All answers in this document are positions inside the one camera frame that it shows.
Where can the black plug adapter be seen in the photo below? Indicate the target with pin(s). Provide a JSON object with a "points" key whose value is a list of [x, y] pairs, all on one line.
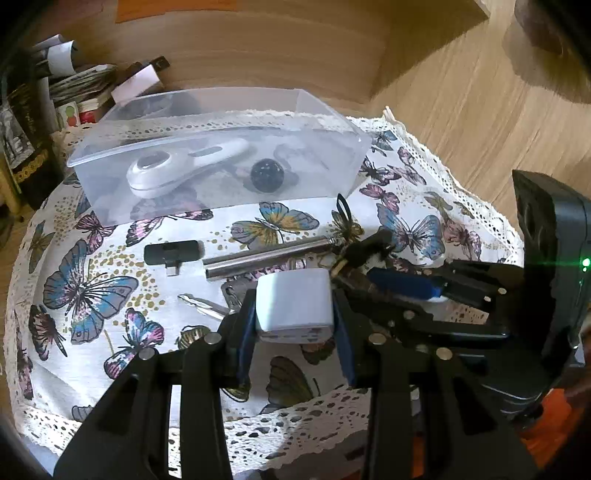
{"points": [[171, 253]]}

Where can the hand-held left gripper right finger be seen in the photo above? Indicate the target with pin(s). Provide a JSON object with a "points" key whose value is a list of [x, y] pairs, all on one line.
{"points": [[345, 341]]}

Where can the white charger block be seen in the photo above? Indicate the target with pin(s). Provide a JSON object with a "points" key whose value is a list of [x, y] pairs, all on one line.
{"points": [[293, 304]]}

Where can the black speckled ball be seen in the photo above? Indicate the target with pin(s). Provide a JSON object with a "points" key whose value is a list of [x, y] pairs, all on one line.
{"points": [[265, 173]]}

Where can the black case with white paper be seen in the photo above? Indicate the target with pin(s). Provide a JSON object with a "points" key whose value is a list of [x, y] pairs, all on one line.
{"points": [[138, 78]]}

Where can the silver metal tube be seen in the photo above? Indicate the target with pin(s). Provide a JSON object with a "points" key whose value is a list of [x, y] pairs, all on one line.
{"points": [[272, 258]]}

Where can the butterfly print tablecloth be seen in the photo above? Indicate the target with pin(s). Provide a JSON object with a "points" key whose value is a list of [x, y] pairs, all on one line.
{"points": [[138, 295]]}

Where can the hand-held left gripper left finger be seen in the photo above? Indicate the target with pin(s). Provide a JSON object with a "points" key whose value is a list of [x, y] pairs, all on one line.
{"points": [[245, 332]]}

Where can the stack of papers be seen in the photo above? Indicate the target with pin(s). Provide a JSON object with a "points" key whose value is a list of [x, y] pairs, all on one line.
{"points": [[83, 83]]}

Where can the dark round object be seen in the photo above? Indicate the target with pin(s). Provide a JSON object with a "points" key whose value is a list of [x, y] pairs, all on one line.
{"points": [[549, 41]]}

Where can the clear plastic box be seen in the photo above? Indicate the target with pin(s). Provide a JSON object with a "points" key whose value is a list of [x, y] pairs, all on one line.
{"points": [[221, 157]]}

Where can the rolled white paper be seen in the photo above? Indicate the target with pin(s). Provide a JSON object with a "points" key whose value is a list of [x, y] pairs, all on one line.
{"points": [[57, 55]]}

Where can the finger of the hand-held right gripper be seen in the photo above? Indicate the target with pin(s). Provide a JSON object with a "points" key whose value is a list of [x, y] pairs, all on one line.
{"points": [[457, 328], [406, 282]]}

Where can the red and white box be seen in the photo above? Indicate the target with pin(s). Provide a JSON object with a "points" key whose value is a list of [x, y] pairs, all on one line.
{"points": [[83, 111]]}

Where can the dark book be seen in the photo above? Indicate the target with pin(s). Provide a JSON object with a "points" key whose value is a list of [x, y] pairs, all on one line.
{"points": [[25, 138]]}

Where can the white handheld magnifier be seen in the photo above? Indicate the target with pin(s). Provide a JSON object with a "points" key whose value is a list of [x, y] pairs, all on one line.
{"points": [[159, 173]]}

